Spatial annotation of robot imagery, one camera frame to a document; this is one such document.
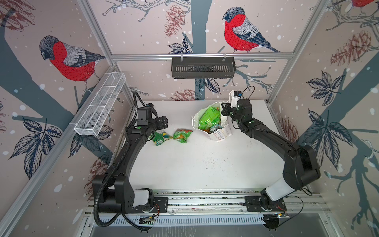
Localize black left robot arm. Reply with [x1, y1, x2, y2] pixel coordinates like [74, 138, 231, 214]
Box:
[92, 103, 168, 214]

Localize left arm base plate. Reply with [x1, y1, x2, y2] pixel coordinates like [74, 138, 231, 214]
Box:
[141, 197, 168, 214]

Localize green orange snack packet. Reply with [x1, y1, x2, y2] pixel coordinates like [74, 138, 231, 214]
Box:
[152, 130, 173, 146]

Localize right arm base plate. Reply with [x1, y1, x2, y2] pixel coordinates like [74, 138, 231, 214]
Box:
[244, 196, 287, 212]

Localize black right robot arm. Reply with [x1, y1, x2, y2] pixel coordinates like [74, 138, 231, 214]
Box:
[221, 99, 321, 211]

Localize white mesh wall shelf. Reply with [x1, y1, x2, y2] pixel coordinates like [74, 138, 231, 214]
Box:
[74, 72, 126, 136]

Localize aluminium mounting rail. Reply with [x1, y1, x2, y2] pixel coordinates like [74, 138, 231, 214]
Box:
[85, 189, 331, 216]

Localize white patterned paper bag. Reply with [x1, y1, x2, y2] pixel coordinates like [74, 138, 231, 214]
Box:
[191, 102, 232, 142]

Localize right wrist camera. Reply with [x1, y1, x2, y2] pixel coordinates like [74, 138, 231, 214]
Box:
[229, 90, 242, 108]

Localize black hanging wire basket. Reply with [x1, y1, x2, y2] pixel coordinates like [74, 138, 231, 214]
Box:
[171, 57, 236, 79]

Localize aluminium frame crossbar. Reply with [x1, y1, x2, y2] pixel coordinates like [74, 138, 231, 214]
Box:
[111, 52, 295, 62]

